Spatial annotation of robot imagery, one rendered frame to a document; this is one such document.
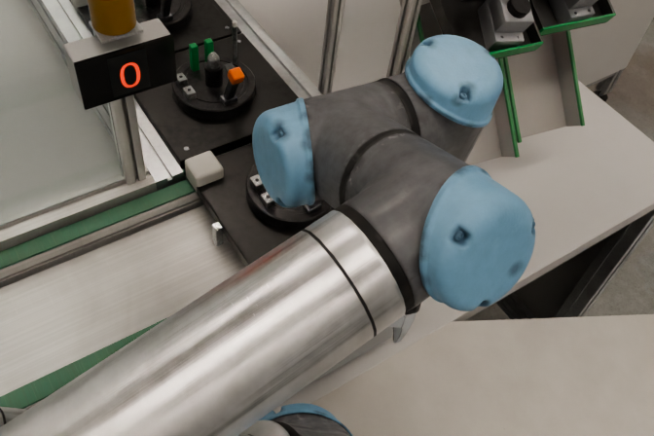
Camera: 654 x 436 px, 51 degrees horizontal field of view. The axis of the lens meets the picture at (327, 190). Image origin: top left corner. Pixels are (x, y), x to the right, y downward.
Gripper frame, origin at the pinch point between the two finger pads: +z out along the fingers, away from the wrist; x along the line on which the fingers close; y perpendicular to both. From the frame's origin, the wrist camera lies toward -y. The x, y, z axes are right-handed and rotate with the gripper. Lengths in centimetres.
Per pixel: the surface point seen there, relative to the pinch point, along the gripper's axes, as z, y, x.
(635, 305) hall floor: 105, -124, -21
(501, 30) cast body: -13.4, -24.6, -25.3
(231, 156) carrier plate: 15.6, 7.9, -33.6
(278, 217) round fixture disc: 12.2, 5.0, -18.8
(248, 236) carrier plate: 14.4, 9.4, -18.0
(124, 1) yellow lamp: -17.1, 22.7, -31.7
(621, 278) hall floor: 105, -126, -31
